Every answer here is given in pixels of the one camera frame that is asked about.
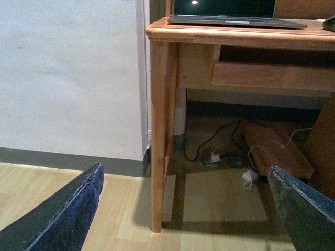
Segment wooden box on floor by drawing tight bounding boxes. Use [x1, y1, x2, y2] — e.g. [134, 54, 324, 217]
[241, 121, 314, 179]

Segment grey computer mouse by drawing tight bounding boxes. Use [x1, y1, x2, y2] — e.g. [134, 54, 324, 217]
[322, 16, 335, 32]

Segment wooden desk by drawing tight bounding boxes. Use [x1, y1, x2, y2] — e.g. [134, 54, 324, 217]
[145, 0, 335, 233]

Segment grey open laptop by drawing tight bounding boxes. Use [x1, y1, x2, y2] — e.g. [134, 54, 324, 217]
[168, 0, 307, 29]

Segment white charger cable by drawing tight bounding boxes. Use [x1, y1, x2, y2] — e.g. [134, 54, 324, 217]
[243, 127, 314, 191]

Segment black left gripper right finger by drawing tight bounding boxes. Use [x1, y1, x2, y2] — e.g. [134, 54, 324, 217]
[268, 166, 334, 250]

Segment black floor cable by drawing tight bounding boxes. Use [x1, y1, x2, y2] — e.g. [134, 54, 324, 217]
[183, 119, 267, 168]

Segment white power adapter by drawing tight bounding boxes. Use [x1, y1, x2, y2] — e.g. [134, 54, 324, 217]
[242, 170, 259, 183]

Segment wooden pull-out keyboard tray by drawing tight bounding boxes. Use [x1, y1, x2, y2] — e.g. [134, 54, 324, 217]
[211, 62, 334, 92]

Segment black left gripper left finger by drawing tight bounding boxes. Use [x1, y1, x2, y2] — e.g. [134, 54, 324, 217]
[1, 163, 104, 250]

